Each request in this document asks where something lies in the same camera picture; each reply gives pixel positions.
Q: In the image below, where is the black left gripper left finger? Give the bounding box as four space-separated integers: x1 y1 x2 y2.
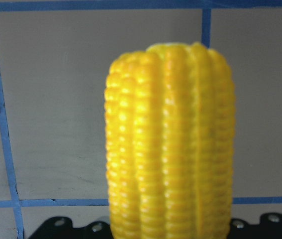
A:
29 216 111 239

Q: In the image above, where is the yellow corn cob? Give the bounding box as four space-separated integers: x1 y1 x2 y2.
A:
104 43 236 239

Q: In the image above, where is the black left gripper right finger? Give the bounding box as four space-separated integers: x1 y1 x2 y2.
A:
229 213 282 239

